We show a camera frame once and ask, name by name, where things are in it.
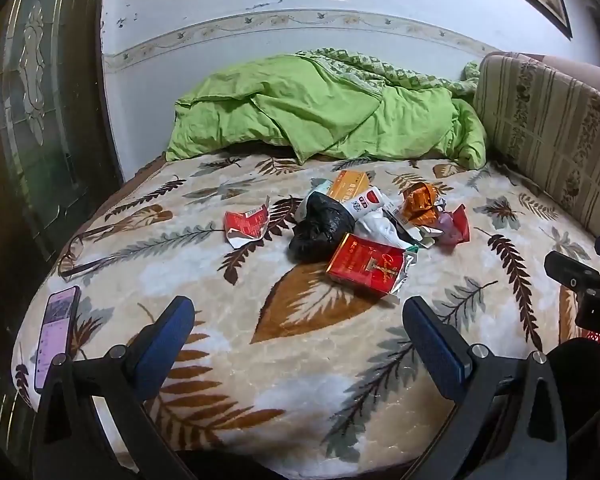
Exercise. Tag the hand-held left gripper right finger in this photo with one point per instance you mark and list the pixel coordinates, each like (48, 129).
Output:
(437, 350)

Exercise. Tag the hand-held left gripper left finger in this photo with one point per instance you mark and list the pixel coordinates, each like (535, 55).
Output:
(164, 345)

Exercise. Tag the red cigarette box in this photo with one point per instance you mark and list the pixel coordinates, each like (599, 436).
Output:
(362, 265)

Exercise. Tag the small red wrapper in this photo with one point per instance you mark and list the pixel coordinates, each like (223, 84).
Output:
(461, 225)

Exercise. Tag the white plastic wrap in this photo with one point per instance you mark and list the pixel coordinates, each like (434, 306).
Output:
(380, 227)

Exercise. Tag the orange foil wrapper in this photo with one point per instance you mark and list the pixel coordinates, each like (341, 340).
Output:
(420, 205)

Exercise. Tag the torn red foil packet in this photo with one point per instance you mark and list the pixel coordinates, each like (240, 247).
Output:
(247, 222)

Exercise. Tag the white plastic bottle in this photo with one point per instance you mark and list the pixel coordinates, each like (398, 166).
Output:
(365, 203)

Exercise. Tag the black plastic bag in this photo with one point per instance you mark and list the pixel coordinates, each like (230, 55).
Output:
(315, 235)

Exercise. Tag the orange medicine box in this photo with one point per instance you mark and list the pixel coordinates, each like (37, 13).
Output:
(347, 187)

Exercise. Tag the light blue tissue pack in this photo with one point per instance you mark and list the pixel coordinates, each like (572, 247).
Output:
(317, 189)

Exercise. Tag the leaf print blanket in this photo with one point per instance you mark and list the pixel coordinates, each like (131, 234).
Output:
(230, 360)

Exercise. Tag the person's dark trouser leg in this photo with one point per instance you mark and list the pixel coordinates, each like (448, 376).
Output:
(580, 385)

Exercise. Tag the smartphone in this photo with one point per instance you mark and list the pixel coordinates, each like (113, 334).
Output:
(55, 335)

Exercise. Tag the eyeglasses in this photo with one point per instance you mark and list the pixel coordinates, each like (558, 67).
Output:
(80, 269)

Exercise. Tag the striped brown cushion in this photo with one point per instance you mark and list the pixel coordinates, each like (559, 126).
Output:
(545, 125)

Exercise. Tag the brown sofa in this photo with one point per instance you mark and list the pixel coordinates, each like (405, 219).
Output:
(570, 67)

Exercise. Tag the green quilt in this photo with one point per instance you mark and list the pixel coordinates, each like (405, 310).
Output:
(305, 110)

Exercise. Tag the patterned glass door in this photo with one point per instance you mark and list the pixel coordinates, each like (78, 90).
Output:
(35, 85)

